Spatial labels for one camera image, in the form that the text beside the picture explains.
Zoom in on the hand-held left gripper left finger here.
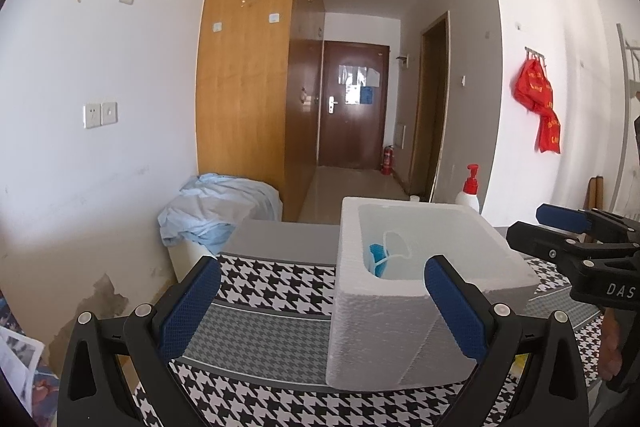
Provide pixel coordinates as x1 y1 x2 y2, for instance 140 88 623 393
57 255 222 427

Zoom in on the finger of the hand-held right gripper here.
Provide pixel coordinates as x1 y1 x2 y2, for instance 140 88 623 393
536 203 640 239
506 221 640 269

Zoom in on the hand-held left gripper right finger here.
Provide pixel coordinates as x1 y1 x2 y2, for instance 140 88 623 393
424 254 591 427

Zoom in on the white foam box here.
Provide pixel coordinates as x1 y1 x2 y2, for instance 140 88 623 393
325 196 541 392

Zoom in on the person's right hand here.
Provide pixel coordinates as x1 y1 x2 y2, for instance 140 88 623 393
601 306 624 383

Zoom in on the white pump bottle red cap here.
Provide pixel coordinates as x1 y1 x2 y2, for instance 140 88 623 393
454 164 482 212

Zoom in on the red plastic bag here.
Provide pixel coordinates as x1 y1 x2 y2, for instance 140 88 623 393
537 106 562 154
513 57 554 112

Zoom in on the houndstooth tablecloth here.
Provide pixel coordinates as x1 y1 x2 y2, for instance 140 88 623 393
132 219 623 427

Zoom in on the blue face mask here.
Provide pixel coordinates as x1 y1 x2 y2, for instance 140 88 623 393
368 231 413 280

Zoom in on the light blue cloth pile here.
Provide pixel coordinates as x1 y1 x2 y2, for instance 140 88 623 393
158 173 283 248

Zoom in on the white metal bunk bed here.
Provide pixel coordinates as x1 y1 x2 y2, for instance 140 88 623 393
615 23 640 214

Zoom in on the wooden side doorway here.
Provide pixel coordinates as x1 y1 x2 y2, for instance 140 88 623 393
407 11 451 202

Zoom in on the printed newspaper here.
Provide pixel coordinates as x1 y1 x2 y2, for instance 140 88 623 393
0 324 46 400

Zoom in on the dark brown entrance door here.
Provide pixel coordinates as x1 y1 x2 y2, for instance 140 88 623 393
316 41 391 168

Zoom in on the blue paper sheet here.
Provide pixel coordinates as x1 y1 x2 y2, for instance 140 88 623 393
345 85 374 104

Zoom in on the white paper sheet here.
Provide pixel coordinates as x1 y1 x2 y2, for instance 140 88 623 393
339 64 381 88

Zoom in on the wooden wardrobe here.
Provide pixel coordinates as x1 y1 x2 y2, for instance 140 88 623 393
196 0 326 224

